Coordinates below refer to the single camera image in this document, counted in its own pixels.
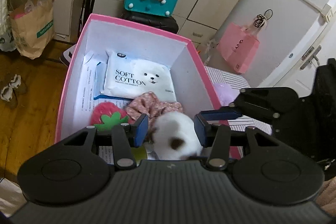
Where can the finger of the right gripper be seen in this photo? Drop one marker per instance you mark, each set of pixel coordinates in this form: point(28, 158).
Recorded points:
point(221, 115)

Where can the white round plush toy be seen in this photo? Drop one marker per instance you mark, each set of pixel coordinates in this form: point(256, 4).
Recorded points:
point(174, 137)

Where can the grey white shoes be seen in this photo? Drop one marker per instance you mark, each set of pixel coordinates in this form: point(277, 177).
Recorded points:
point(12, 87)

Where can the red strawberry plush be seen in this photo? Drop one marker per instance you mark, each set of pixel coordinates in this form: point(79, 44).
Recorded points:
point(106, 115)

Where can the white door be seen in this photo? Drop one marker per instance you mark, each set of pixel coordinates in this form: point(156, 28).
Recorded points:
point(315, 48)

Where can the paper sheet in box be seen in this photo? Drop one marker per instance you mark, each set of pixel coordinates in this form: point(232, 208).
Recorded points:
point(85, 101)

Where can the brown paper bag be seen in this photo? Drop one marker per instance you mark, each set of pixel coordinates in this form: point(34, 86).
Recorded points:
point(33, 27)

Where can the blue white tissue pack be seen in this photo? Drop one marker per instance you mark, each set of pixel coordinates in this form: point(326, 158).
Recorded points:
point(98, 74)

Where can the black suitcase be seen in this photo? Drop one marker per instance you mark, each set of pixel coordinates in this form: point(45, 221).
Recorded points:
point(163, 23)

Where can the white soft cotton pack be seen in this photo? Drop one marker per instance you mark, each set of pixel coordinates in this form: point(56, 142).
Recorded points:
point(150, 76)

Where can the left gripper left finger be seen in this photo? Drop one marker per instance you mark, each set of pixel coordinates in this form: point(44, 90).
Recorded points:
point(124, 136)

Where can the green plush ball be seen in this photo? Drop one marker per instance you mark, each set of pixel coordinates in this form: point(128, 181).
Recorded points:
point(139, 154)

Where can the pink floral scrunchie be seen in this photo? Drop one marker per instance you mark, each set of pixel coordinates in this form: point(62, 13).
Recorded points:
point(149, 104)

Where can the pink cardboard box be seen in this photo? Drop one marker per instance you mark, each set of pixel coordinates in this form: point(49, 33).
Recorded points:
point(192, 84)

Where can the pink tote bag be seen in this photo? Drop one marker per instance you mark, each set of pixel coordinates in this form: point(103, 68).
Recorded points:
point(238, 46)

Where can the purple plush toy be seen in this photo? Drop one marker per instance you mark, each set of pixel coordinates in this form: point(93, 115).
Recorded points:
point(225, 93)

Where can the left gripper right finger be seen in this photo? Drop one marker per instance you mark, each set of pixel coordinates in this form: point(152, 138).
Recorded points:
point(214, 135)

